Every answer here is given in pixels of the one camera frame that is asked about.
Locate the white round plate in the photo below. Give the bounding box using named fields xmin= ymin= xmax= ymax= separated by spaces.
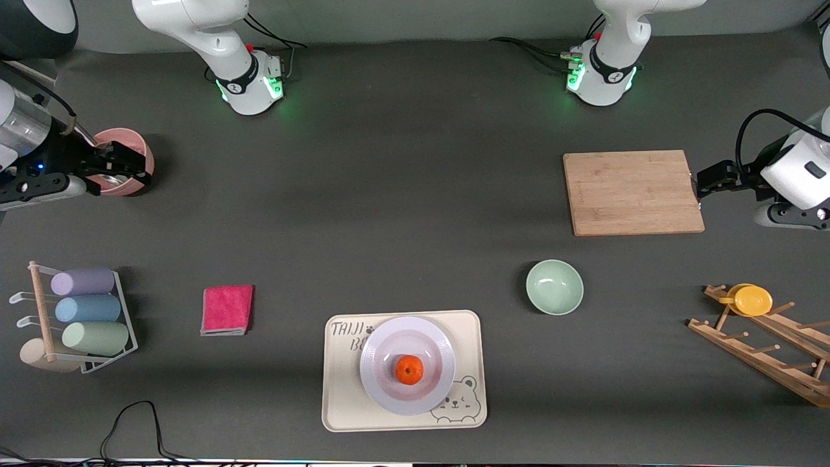
xmin=359 ymin=315 xmax=458 ymax=417

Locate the orange fruit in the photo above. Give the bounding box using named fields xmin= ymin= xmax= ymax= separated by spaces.
xmin=395 ymin=354 xmax=425 ymax=387

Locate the pink bowl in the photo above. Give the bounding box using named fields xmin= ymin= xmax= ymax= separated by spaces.
xmin=87 ymin=127 xmax=156 ymax=197

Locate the metal scoop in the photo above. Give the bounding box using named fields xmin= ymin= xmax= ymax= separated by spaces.
xmin=74 ymin=123 xmax=131 ymax=186

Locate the wooden cutting board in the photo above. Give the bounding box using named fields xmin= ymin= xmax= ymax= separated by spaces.
xmin=562 ymin=150 xmax=707 ymax=237

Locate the purple cup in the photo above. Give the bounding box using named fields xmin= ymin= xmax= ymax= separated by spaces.
xmin=50 ymin=268 xmax=117 ymax=298

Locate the yellow mug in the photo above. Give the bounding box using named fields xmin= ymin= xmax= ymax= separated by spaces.
xmin=718 ymin=283 xmax=774 ymax=318

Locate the blue cup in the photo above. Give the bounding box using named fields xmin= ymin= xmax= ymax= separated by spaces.
xmin=54 ymin=294 xmax=123 ymax=324

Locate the pale green cup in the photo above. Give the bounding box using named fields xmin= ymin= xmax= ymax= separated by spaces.
xmin=61 ymin=320 xmax=130 ymax=357

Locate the folded pink cloth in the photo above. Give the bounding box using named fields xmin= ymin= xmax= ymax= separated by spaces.
xmin=200 ymin=284 xmax=255 ymax=337

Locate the wooden mug rack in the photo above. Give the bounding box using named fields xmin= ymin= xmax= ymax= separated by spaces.
xmin=687 ymin=284 xmax=830 ymax=409

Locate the pale green bowl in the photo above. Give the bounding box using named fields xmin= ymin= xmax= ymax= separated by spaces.
xmin=525 ymin=259 xmax=585 ymax=317

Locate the beige cup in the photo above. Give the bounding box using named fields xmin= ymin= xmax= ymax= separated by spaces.
xmin=19 ymin=338 xmax=82 ymax=374

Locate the cream tray with bear print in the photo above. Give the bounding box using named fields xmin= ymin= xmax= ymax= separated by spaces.
xmin=322 ymin=309 xmax=488 ymax=433

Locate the white wire cup rack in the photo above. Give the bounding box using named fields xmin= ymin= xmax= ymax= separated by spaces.
xmin=8 ymin=260 xmax=139 ymax=376

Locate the black right arm base cable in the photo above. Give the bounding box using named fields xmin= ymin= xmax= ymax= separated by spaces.
xmin=244 ymin=9 xmax=309 ymax=82

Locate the black arm base cable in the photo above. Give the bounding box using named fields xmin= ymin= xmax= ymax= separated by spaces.
xmin=489 ymin=36 xmax=572 ymax=71
xmin=244 ymin=9 xmax=309 ymax=82

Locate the black cable on table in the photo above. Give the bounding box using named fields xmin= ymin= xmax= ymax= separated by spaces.
xmin=0 ymin=400 xmax=241 ymax=467

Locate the black left arm base cable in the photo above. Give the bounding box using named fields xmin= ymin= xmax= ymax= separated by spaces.
xmin=489 ymin=36 xmax=572 ymax=71

